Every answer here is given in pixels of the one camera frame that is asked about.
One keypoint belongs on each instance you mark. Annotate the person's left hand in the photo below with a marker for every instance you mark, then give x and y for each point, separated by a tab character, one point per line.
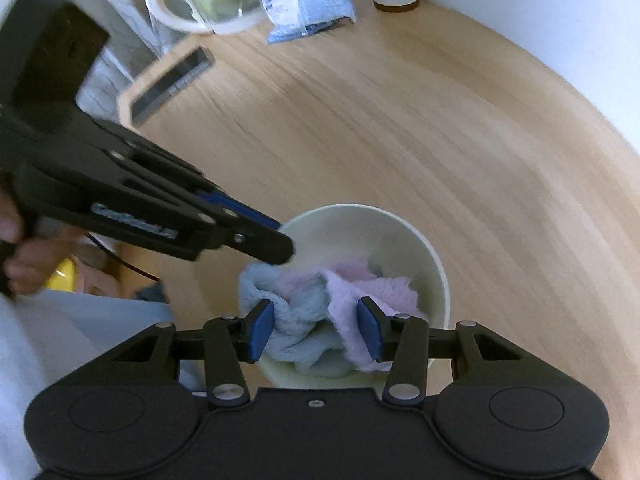
35	260

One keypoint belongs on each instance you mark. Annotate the dark rectangular bar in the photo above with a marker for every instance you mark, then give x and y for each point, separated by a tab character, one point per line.
167	85

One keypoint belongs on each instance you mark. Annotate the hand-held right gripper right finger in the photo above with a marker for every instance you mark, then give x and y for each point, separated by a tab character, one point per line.
367	331

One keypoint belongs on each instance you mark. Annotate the white quilted cloth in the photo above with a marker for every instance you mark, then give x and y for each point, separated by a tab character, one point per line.
125	20

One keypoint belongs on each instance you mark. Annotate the blue and pink towel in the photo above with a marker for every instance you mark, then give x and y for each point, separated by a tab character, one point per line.
310	305

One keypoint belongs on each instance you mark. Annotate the yellow object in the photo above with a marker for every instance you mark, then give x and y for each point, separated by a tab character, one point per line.
62	276

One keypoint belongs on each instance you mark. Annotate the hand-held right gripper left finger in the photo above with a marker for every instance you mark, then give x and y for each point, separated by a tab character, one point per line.
261	331

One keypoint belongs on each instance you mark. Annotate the cream white bowl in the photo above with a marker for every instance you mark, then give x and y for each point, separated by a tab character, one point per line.
395	240

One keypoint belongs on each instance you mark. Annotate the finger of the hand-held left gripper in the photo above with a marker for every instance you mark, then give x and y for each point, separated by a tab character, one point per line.
235	212
265	247

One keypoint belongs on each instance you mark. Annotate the person's white garment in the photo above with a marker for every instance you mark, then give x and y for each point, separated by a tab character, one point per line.
60	345

